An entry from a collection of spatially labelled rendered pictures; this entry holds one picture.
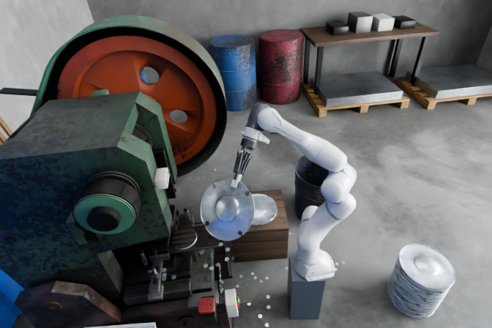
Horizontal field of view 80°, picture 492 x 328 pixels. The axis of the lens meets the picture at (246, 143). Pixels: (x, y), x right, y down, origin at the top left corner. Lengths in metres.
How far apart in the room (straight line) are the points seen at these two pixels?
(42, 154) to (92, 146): 0.14
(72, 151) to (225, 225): 0.75
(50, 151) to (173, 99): 0.64
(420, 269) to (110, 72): 1.97
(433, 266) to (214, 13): 3.65
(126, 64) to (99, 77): 0.14
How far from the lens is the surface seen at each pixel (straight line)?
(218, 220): 1.46
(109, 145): 0.99
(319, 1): 4.58
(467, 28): 5.89
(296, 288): 1.85
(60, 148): 1.06
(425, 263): 2.16
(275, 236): 2.16
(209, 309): 1.39
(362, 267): 2.45
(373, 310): 2.31
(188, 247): 1.54
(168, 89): 1.47
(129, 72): 1.47
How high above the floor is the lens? 2.00
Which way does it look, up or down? 36 degrees down
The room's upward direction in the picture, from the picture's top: 4 degrees counter-clockwise
